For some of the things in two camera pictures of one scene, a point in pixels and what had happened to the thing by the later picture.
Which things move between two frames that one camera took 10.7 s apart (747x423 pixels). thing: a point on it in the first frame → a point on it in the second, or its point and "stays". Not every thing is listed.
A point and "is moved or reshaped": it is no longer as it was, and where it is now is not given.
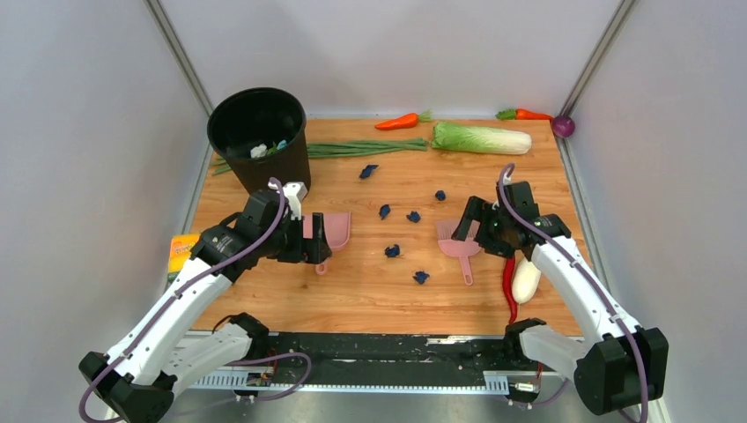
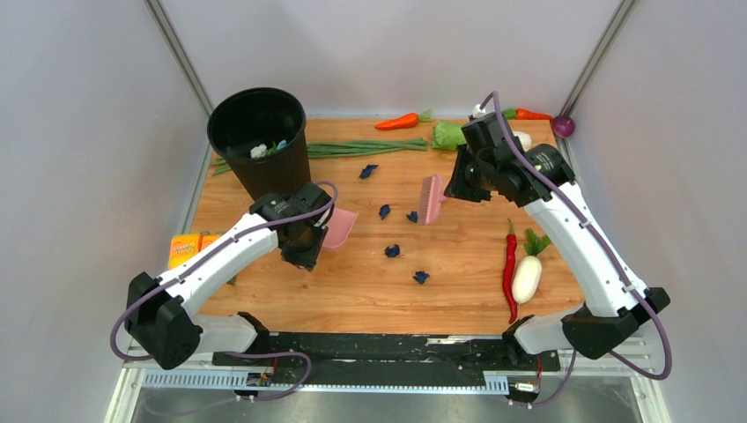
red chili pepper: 507,272 stays
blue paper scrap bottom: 420,277 stays
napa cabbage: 453,137 stays
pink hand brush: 460,248 → 431,200
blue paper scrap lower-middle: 393,252 stays
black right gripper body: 491,234 → 470,177
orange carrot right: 520,114 stays
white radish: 525,281 stays
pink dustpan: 337,229 is moved or reshaped
